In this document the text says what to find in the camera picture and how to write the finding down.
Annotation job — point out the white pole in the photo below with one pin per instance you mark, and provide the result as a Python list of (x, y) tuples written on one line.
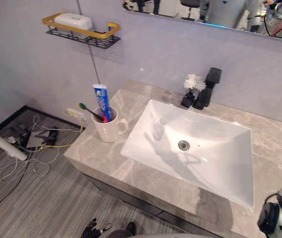
[(3, 142)]

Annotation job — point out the black device on floor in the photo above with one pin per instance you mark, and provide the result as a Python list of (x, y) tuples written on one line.
[(35, 137)]

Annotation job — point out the black faucet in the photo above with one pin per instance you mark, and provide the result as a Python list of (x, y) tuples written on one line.
[(208, 91)]

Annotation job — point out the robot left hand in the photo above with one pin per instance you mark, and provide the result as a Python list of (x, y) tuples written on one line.
[(91, 229)]

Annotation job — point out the blue toothpaste tube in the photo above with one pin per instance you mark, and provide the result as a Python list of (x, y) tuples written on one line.
[(103, 99)]

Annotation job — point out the robot body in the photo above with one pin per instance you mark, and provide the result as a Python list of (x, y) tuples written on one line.
[(141, 235)]

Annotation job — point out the wall mirror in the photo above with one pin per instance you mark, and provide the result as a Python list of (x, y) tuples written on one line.
[(213, 15)]

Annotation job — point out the grey marble vanity counter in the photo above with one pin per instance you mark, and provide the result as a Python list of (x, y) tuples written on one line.
[(180, 161)]

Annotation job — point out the white soap box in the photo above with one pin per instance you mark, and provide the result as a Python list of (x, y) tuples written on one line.
[(73, 21)]

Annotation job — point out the white flowers black vase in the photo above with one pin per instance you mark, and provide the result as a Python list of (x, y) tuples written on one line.
[(191, 85)]

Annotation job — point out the white ceramic mug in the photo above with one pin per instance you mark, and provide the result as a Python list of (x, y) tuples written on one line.
[(107, 130)]

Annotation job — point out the black yellow wall shelf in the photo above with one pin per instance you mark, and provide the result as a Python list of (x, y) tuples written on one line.
[(81, 33)]

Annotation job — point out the white power strip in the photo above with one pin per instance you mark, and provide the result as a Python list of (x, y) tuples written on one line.
[(74, 113)]

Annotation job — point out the white rectangular sink basin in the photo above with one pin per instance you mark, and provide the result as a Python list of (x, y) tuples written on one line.
[(193, 148)]

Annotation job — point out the metal sink drain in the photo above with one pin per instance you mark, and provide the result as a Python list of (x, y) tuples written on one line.
[(183, 144)]

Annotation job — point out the black toothbrush green head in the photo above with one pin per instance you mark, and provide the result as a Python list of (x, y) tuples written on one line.
[(89, 110)]

